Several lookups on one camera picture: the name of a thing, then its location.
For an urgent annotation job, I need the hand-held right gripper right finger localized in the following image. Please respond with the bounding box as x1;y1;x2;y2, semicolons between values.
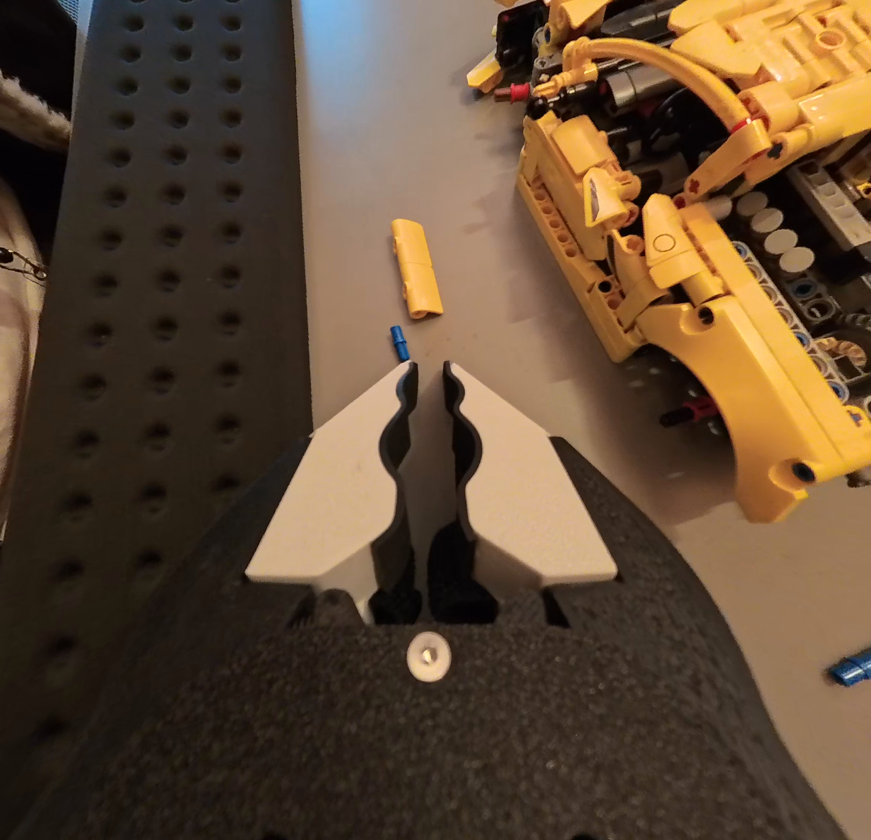
426;360;620;626

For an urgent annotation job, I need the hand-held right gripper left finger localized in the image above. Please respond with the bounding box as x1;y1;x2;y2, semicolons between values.
244;361;424;626

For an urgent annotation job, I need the grey desk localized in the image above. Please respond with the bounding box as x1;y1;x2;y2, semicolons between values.
289;0;871;840

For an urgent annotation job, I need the yellow brick piece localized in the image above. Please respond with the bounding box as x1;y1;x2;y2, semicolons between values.
391;218;445;320

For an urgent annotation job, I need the black dimpled mat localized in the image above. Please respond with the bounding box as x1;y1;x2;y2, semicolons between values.
0;0;315;820

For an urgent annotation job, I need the yellow brick toy car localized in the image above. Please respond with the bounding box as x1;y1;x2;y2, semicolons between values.
466;0;871;524

